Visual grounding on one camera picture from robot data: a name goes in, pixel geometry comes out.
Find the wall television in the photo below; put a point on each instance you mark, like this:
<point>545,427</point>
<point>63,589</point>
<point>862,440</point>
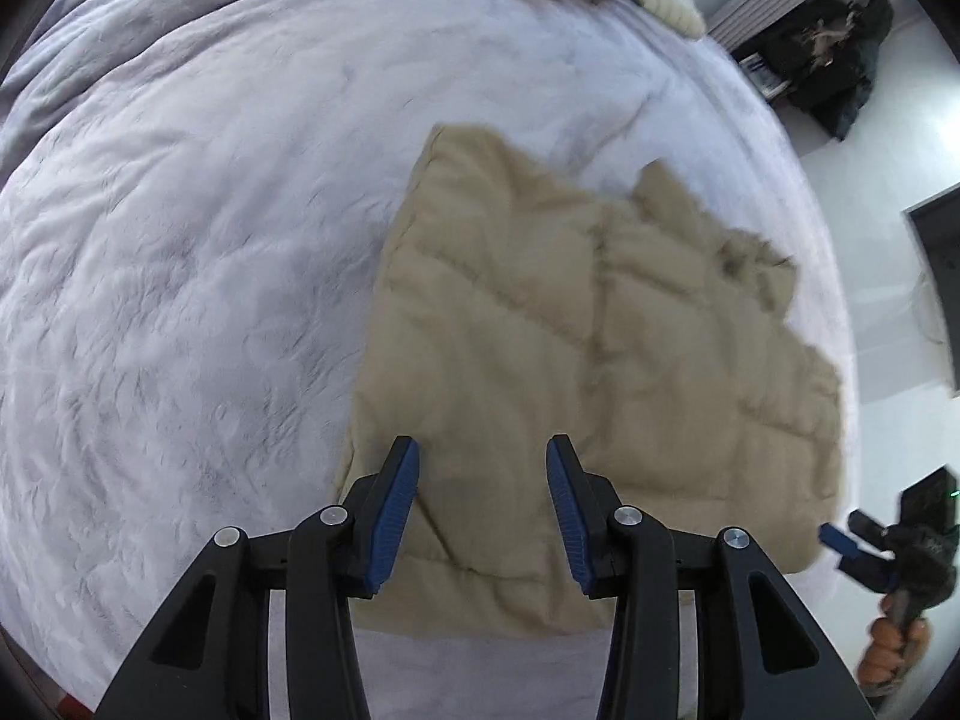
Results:
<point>941,277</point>

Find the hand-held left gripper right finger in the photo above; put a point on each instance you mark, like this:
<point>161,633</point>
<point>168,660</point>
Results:
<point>570,517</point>

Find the white fluffy pillow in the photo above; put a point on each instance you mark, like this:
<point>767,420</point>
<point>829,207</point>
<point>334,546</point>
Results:
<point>667,4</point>

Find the person's right hand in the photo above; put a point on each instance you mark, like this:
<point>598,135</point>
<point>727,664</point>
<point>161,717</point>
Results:
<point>885,641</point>

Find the lavender bed blanket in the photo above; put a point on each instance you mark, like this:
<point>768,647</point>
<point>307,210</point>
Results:
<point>187,277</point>

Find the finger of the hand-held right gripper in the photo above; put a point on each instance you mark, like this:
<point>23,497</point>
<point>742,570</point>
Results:
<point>866,525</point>
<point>840,540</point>

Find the beige puffer jacket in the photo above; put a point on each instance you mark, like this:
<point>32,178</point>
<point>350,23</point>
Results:
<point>562,315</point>

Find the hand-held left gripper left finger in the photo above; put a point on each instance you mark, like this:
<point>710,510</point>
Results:
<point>390,517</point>

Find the pile of dark clothes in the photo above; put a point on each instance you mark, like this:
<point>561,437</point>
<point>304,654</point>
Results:
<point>825,82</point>

